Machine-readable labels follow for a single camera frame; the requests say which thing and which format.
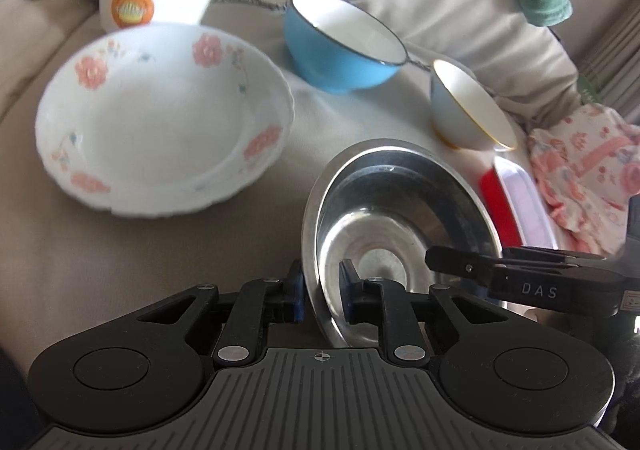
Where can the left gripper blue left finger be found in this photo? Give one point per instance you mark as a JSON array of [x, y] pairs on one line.
[[273, 300]]

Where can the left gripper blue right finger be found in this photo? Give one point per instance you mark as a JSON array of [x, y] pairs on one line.
[[384, 303]]

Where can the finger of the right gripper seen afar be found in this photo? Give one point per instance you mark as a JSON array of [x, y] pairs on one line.
[[480, 267]]

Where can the red white rectangular tray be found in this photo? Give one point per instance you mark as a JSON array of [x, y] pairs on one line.
[[515, 206]]

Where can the stainless steel bowl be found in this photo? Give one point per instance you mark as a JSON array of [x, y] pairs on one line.
[[382, 203]]

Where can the white bowl yellow rim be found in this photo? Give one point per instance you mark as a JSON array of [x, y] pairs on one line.
[[464, 114]]

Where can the white floral plate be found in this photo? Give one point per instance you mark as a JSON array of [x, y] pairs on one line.
[[162, 120]]

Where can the blue enamel bowl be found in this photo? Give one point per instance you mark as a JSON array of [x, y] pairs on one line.
[[338, 47]]

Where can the pink floral cloth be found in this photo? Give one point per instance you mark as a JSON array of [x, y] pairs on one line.
[[587, 169]]

